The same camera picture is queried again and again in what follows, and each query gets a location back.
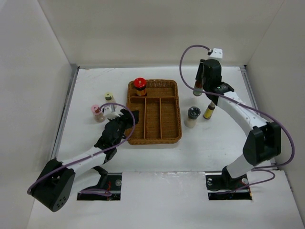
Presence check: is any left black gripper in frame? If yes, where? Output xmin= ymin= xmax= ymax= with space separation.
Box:
xmin=108 ymin=109 xmax=138 ymax=147

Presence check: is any green label yellow cap bottle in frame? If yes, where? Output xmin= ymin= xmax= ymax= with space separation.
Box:
xmin=193 ymin=80 xmax=203 ymax=96

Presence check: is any red lid sauce jar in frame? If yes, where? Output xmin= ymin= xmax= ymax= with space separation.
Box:
xmin=133 ymin=77 xmax=147 ymax=96

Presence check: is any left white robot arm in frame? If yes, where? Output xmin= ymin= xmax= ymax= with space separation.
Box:
xmin=27 ymin=107 xmax=140 ymax=212

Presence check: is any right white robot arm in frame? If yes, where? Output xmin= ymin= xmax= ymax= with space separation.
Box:
xmin=196 ymin=59 xmax=281 ymax=189

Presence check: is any brown wicker divided basket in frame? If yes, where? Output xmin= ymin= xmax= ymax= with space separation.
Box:
xmin=126 ymin=79 xmax=182 ymax=145

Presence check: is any yellow lid spice jar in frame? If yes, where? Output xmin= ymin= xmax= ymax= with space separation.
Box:
xmin=104 ymin=92 xmax=117 ymax=109

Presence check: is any pink lid spice jar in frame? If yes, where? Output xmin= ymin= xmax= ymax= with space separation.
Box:
xmin=91 ymin=104 xmax=105 ymax=123

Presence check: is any small yellow label bottle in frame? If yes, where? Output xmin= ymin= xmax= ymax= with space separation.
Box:
xmin=203 ymin=102 xmax=215 ymax=120

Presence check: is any grey lid white shaker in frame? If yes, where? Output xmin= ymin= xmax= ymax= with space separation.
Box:
xmin=184 ymin=106 xmax=201 ymax=128

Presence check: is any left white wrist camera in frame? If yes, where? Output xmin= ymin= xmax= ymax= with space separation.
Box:
xmin=102 ymin=105 xmax=120 ymax=120

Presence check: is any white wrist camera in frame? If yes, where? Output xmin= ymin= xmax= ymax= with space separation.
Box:
xmin=208 ymin=48 xmax=223 ymax=60
xmin=102 ymin=105 xmax=120 ymax=120

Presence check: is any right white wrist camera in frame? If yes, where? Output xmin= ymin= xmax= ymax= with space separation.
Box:
xmin=208 ymin=48 xmax=223 ymax=60

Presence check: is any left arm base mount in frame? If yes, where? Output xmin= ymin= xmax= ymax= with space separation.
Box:
xmin=77 ymin=166 xmax=122 ymax=201

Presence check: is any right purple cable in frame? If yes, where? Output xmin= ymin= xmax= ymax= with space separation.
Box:
xmin=180 ymin=44 xmax=295 ymax=194

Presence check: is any purple cable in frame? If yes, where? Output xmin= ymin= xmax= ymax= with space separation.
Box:
xmin=180 ymin=44 xmax=295 ymax=194
xmin=27 ymin=103 xmax=136 ymax=195

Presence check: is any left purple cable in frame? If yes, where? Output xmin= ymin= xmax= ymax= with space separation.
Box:
xmin=27 ymin=103 xmax=136 ymax=195

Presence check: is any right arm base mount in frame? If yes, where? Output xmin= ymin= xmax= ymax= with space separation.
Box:
xmin=205 ymin=172 xmax=252 ymax=200

